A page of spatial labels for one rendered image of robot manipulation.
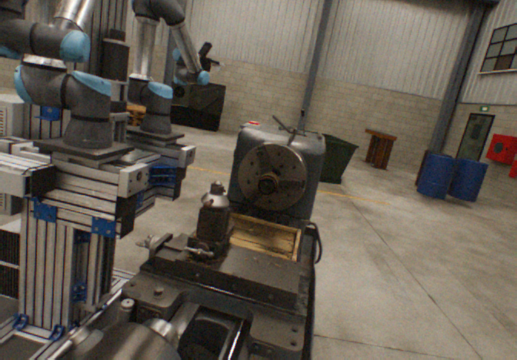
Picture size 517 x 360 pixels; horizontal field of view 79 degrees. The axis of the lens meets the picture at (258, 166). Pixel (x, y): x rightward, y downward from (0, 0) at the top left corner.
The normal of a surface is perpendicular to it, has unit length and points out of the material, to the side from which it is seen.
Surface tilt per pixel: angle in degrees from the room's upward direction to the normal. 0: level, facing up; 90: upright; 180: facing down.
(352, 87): 90
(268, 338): 0
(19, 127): 90
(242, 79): 90
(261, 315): 0
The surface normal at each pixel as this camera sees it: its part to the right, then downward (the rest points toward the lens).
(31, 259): -0.15, 0.19
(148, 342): 0.46, -0.85
